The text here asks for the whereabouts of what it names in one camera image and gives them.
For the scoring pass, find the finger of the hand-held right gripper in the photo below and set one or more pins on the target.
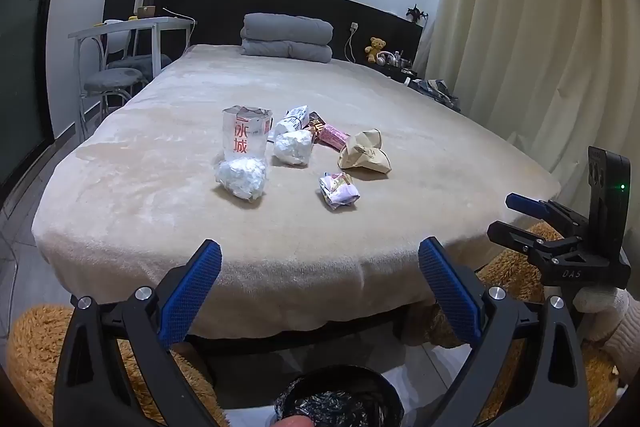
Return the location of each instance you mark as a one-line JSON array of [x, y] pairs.
[[527, 204], [515, 238]]

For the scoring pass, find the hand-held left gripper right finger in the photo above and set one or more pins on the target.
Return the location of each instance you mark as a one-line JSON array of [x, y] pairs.
[[450, 292]]

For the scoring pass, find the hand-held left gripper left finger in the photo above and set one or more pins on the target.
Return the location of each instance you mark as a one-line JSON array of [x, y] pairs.
[[192, 292]]

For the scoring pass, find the white plastic ball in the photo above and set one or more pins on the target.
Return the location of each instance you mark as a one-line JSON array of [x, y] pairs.
[[241, 179]]

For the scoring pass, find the bin with black bag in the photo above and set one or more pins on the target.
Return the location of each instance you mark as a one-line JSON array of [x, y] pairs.
[[350, 382]]

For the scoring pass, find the pink white wrapper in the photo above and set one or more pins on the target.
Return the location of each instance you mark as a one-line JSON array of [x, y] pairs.
[[340, 193]]

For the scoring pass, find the brown paper bag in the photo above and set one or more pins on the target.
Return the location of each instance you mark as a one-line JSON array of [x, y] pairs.
[[364, 154]]

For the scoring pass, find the clear plastic cup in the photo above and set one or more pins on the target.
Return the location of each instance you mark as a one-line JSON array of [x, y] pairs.
[[246, 132]]

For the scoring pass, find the white tissue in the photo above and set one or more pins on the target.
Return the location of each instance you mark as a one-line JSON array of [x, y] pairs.
[[292, 148]]

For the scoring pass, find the bed with beige blanket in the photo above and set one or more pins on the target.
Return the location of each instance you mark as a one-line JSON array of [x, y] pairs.
[[200, 232]]

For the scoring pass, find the pile of dark clothes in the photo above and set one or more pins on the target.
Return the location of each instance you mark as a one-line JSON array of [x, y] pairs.
[[435, 92]]

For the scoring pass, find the cream curtain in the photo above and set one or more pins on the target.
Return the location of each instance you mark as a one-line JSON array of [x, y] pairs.
[[525, 32]]

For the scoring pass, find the bottles on nightstand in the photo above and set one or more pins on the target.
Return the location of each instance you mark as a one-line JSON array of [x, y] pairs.
[[400, 61]]

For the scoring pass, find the pink snack wrapper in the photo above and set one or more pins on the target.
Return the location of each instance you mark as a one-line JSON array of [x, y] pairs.
[[332, 137]]

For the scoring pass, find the crumpled white printed wrapper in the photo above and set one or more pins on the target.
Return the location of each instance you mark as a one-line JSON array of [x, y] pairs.
[[294, 117]]

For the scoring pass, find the white headphones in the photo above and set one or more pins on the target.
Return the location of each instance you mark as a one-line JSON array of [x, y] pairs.
[[385, 58]]

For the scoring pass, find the dark brown snack wrapper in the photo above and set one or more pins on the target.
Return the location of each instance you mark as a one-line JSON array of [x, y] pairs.
[[316, 126]]

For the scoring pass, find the yellow teddy bear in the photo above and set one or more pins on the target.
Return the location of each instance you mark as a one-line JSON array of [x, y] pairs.
[[375, 49]]

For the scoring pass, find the dark plant ornament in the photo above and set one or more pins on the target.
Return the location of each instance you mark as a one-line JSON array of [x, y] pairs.
[[416, 14]]

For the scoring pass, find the grey cushion chair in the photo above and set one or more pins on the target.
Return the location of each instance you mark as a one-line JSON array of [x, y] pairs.
[[110, 79], [135, 62]]

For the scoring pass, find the folded grey quilt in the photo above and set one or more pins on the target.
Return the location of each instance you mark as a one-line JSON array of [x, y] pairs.
[[287, 38]]

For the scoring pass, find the white desk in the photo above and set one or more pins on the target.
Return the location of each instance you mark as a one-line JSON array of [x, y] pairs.
[[125, 26]]

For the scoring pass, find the black headboard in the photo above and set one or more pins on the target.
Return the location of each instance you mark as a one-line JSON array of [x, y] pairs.
[[215, 7]]

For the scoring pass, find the frosted glass door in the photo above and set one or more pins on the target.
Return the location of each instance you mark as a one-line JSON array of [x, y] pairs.
[[25, 57]]

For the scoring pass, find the beige box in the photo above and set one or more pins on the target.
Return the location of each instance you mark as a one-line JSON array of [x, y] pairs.
[[145, 4]]

